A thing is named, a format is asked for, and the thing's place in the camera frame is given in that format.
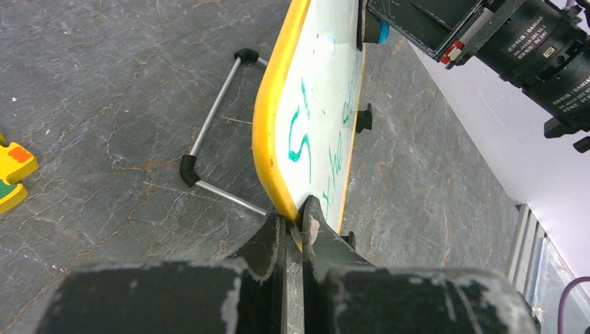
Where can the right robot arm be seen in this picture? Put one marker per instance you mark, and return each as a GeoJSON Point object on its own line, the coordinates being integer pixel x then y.
{"type": "Point", "coordinates": [536, 46]}

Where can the blue whiteboard eraser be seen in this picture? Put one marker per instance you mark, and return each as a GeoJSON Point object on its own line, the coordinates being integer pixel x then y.
{"type": "Point", "coordinates": [375, 31]}

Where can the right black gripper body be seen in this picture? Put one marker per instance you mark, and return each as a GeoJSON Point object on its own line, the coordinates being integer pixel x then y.
{"type": "Point", "coordinates": [435, 27]}

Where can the yellow owl puzzle block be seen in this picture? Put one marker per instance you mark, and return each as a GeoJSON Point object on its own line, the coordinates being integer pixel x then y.
{"type": "Point", "coordinates": [17, 163]}

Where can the aluminium slotted rail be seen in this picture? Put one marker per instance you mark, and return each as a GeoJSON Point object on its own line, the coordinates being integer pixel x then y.
{"type": "Point", "coordinates": [557, 300]}

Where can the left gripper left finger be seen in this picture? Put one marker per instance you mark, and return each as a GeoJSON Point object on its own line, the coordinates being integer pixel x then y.
{"type": "Point", "coordinates": [242, 293]}

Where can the yellow framed whiteboard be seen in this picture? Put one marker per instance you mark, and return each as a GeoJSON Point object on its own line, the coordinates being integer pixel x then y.
{"type": "Point", "coordinates": [306, 112]}

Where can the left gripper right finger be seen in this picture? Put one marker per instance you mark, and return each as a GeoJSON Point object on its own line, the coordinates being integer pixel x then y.
{"type": "Point", "coordinates": [345, 293]}

